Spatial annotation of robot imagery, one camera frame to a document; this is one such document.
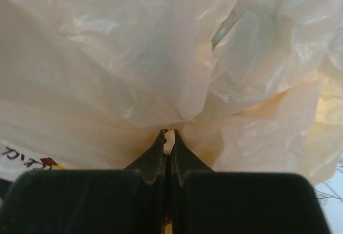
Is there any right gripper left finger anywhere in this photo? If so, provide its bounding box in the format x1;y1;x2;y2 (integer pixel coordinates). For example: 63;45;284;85
1;130;167;233

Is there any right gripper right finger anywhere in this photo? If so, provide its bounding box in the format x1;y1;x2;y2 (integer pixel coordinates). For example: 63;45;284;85
169;131;330;233

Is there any banana print plastic bag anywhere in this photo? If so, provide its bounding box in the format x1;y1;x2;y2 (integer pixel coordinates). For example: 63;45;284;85
0;0;343;234

